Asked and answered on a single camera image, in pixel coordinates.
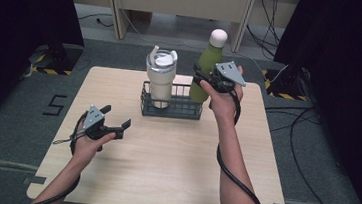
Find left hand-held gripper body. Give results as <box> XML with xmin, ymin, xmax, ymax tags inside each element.
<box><xmin>80</xmin><ymin>104</ymin><xmax>126</xmax><ymax>145</ymax></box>

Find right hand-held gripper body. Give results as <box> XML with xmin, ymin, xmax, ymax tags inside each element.
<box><xmin>199</xmin><ymin>58</ymin><xmax>249</xmax><ymax>96</ymax></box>

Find green bottle with white cap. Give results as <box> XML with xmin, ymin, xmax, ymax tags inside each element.
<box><xmin>187</xmin><ymin>26</ymin><xmax>229</xmax><ymax>106</ymax></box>

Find white tumbler with clear lid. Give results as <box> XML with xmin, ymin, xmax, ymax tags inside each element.
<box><xmin>140</xmin><ymin>44</ymin><xmax>180</xmax><ymax>110</ymax></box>

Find black wire basket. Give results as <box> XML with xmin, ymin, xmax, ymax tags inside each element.
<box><xmin>138</xmin><ymin>78</ymin><xmax>206</xmax><ymax>122</ymax></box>

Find person's left hand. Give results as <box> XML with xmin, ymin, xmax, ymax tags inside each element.
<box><xmin>69</xmin><ymin>118</ymin><xmax>118</xmax><ymax>172</ymax></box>

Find person's right hand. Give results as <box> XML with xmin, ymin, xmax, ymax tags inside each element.
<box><xmin>196</xmin><ymin>62</ymin><xmax>248</xmax><ymax>123</ymax></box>

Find stand base with striped tape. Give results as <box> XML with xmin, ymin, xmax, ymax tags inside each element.
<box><xmin>259</xmin><ymin>64</ymin><xmax>311</xmax><ymax>102</ymax></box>
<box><xmin>27</xmin><ymin>39</ymin><xmax>86</xmax><ymax>78</ymax></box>

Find brown cardboard box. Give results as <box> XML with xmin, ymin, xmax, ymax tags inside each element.
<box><xmin>129</xmin><ymin>10</ymin><xmax>153</xmax><ymax>25</ymax></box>

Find black curtain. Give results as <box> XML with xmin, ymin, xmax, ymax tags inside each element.
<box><xmin>259</xmin><ymin>0</ymin><xmax>362</xmax><ymax>204</ymax></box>
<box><xmin>0</xmin><ymin>0</ymin><xmax>90</xmax><ymax>141</ymax></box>

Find black socket cables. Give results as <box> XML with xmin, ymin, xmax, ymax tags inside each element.
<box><xmin>243</xmin><ymin>0</ymin><xmax>285</xmax><ymax>59</ymax></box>

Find left hand-held gripper cable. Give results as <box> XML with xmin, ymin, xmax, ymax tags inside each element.
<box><xmin>27</xmin><ymin>107</ymin><xmax>88</xmax><ymax>204</ymax></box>

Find hand-held gripper cable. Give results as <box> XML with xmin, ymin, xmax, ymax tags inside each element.
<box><xmin>27</xmin><ymin>107</ymin><xmax>88</xmax><ymax>204</ymax></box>
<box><xmin>210</xmin><ymin>85</ymin><xmax>277</xmax><ymax>204</ymax></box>

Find short black floor cable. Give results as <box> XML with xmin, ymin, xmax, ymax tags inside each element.
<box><xmin>77</xmin><ymin>11</ymin><xmax>115</xmax><ymax>29</ymax></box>

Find black floor cables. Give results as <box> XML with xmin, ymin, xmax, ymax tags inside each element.
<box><xmin>255</xmin><ymin>101</ymin><xmax>361</xmax><ymax>204</ymax></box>

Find right hand-held gripper cable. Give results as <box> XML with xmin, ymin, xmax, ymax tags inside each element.
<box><xmin>210</xmin><ymin>85</ymin><xmax>277</xmax><ymax>204</ymax></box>

